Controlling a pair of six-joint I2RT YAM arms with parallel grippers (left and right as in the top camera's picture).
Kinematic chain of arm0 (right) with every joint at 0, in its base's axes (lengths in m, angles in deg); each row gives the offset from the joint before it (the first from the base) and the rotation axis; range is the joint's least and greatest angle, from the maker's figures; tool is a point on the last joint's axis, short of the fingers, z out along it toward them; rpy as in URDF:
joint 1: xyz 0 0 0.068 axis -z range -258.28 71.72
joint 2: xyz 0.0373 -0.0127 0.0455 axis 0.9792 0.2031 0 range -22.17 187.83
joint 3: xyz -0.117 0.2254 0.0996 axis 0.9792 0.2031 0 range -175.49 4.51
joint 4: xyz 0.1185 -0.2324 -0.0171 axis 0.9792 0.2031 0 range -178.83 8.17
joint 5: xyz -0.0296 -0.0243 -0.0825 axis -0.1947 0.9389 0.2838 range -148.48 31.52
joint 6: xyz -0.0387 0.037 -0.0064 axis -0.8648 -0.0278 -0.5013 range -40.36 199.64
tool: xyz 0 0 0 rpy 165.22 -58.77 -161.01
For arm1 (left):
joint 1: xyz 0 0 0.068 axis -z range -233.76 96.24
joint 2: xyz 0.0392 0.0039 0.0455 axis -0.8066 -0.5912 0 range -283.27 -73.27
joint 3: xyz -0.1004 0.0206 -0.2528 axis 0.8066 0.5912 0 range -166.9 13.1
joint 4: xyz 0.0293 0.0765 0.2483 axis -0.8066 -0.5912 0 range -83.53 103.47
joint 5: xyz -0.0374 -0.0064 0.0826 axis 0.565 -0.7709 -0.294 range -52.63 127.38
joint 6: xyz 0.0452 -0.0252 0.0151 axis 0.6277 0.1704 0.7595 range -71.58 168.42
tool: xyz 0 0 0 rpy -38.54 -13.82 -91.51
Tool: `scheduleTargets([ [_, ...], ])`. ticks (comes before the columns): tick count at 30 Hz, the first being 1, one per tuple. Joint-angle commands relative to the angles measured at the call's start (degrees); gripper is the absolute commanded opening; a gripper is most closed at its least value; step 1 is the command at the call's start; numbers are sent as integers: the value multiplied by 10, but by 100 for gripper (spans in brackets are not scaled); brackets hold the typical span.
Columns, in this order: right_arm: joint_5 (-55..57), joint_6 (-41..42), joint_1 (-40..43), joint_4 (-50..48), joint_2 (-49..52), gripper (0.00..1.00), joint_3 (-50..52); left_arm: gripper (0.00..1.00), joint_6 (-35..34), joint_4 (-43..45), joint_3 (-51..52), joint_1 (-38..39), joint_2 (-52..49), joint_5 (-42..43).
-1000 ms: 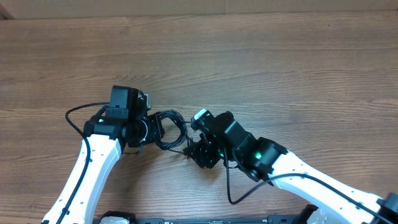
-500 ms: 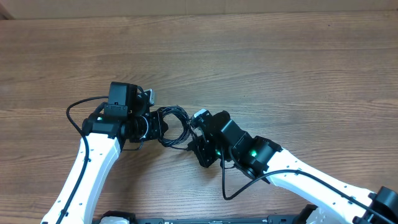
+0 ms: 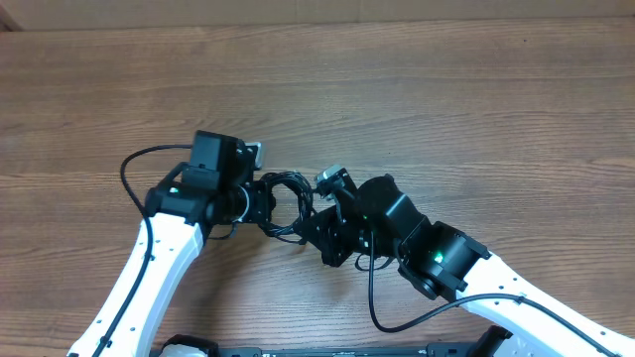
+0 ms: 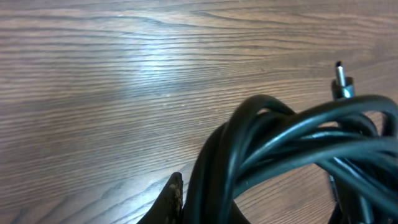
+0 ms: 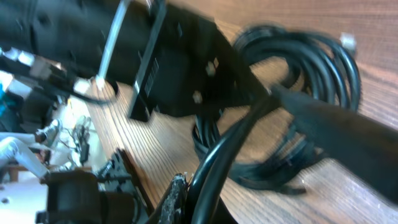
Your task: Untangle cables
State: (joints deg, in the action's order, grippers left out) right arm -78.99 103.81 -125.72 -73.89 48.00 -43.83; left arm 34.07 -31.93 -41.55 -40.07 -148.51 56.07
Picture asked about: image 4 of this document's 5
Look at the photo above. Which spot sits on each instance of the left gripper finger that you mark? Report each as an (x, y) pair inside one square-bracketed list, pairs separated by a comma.
[(168, 206)]

